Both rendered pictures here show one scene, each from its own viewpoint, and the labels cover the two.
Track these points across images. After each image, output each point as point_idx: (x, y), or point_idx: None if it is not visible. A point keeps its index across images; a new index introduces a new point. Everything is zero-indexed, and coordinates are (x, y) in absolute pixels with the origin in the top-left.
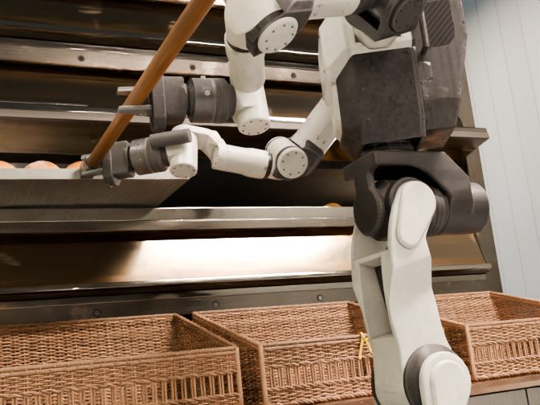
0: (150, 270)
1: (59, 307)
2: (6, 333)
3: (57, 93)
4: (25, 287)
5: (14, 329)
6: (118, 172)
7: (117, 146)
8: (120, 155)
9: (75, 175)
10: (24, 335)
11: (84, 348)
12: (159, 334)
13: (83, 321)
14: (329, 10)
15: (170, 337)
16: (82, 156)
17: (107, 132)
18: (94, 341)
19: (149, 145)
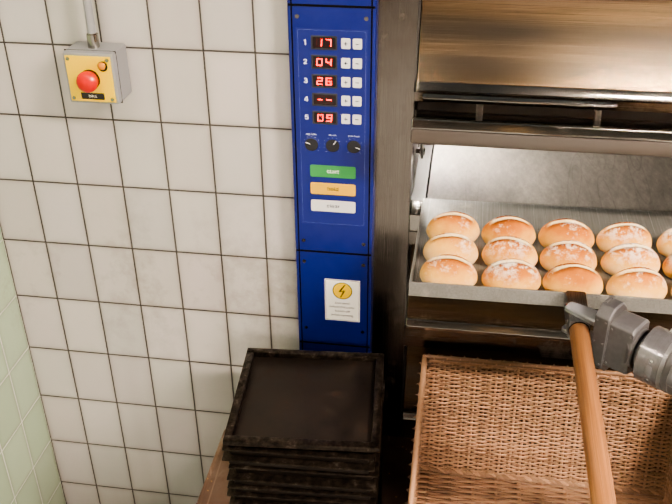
0: (664, 316)
1: (526, 339)
2: (456, 367)
3: (577, 48)
4: (484, 326)
5: (467, 363)
6: (612, 367)
7: (620, 334)
8: (621, 349)
9: (556, 301)
10: (477, 373)
11: (547, 402)
12: (651, 402)
13: (553, 369)
14: None
15: (666, 407)
16: (566, 308)
17: (582, 435)
18: (561, 396)
19: (667, 374)
